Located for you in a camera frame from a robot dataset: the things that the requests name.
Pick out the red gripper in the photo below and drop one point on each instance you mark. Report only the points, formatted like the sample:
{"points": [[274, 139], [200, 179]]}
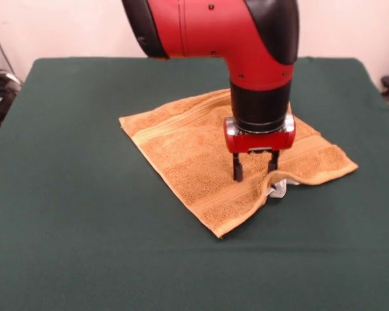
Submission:
{"points": [[259, 141]]}

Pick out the orange terry towel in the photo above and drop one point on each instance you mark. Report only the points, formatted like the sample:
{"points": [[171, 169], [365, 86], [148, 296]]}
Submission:
{"points": [[188, 155]]}

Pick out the dark green table cloth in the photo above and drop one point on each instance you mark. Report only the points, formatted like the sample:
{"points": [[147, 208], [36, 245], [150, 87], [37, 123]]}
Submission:
{"points": [[84, 243]]}

